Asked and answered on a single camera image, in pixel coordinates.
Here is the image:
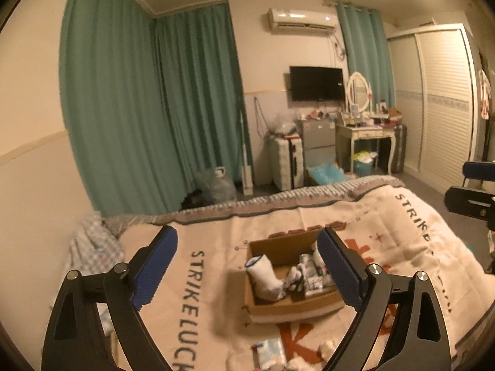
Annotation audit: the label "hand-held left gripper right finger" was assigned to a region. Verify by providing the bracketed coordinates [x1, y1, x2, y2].
[317, 226, 453, 371]

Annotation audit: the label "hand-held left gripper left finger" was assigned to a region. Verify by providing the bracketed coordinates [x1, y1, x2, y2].
[41, 225, 179, 371]

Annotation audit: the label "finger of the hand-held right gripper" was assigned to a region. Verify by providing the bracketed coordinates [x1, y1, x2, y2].
[463, 161, 495, 181]
[444, 186, 495, 218]

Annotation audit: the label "white sock with blue cuff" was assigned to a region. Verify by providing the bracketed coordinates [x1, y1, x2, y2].
[245, 255, 285, 301]

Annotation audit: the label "brown cardboard box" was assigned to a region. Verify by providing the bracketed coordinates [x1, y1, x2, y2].
[243, 230, 347, 323]

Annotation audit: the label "white fluffy sock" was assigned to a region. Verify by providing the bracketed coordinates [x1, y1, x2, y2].
[286, 339, 338, 371]

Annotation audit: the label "light blue sock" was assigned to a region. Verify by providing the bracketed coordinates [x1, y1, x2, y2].
[252, 337, 287, 369]

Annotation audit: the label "grey and white folded socks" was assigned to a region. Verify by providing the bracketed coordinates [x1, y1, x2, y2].
[299, 253, 336, 290]

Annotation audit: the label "black and white patterned sock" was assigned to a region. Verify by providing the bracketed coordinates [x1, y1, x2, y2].
[285, 266, 307, 293]

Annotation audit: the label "checked grey cloth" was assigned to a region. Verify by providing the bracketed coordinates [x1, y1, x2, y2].
[67, 212, 126, 341]

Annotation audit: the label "cream printed blanket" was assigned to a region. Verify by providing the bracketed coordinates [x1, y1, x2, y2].
[110, 183, 486, 371]

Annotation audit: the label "hanging pink garment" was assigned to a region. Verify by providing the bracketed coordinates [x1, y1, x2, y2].
[477, 69, 493, 120]

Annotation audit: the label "white louvred wardrobe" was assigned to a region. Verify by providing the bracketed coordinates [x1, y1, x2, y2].
[387, 23, 486, 176]

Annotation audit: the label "blue plastic bag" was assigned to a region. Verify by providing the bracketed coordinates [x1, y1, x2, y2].
[307, 158, 346, 185]

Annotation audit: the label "grey striped bed sheet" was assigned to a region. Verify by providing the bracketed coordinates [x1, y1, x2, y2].
[104, 175, 405, 236]

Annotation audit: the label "blue waste bin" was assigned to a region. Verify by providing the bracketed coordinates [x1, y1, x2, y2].
[353, 151, 378, 179]

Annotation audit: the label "white dressing table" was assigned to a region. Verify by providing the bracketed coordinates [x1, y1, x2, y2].
[335, 123, 400, 176]

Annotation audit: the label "white ribbed suitcase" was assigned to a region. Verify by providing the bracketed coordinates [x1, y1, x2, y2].
[270, 135, 307, 191]

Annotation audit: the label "grey mini fridge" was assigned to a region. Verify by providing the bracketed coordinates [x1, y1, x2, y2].
[297, 118, 337, 171]

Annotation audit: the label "white stick vacuum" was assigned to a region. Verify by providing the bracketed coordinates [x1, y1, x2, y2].
[237, 109, 255, 196]

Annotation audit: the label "white oval mirror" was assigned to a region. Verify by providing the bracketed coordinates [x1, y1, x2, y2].
[345, 71, 373, 116]

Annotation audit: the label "clear plastic bag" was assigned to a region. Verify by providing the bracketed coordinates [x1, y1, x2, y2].
[266, 111, 299, 139]

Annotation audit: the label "narrow green curtain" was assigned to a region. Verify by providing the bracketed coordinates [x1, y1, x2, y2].
[336, 1, 397, 109]

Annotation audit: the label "wide green curtain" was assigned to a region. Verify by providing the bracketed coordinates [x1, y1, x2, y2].
[58, 0, 255, 218]

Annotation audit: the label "white air conditioner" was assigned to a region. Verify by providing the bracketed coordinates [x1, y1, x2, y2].
[266, 7, 338, 32]

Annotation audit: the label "black wall television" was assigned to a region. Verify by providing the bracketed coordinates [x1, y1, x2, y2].
[289, 66, 345, 101]

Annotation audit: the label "air conditioner cable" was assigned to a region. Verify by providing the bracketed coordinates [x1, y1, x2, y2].
[332, 31, 347, 62]

